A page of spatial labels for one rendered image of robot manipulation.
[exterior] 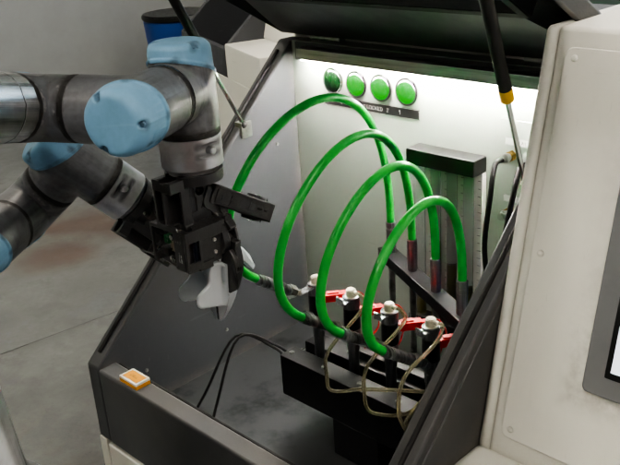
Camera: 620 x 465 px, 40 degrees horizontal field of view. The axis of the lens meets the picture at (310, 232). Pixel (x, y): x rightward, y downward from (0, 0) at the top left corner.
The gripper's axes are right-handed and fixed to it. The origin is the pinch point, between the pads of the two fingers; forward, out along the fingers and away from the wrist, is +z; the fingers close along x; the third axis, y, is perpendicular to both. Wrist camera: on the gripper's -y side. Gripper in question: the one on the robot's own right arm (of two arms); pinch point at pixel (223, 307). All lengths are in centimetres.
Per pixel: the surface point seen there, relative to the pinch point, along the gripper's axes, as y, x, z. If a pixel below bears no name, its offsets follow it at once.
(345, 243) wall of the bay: -57, -31, 19
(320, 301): -13.6, 4.5, 3.2
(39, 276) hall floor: -110, -292, 123
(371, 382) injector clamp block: -27.3, 1.2, 24.7
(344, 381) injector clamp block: -24.7, -2.4, 24.7
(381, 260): -17.7, 12.4, -3.7
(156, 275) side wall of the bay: -18.2, -43.1, 14.7
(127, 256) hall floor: -152, -275, 123
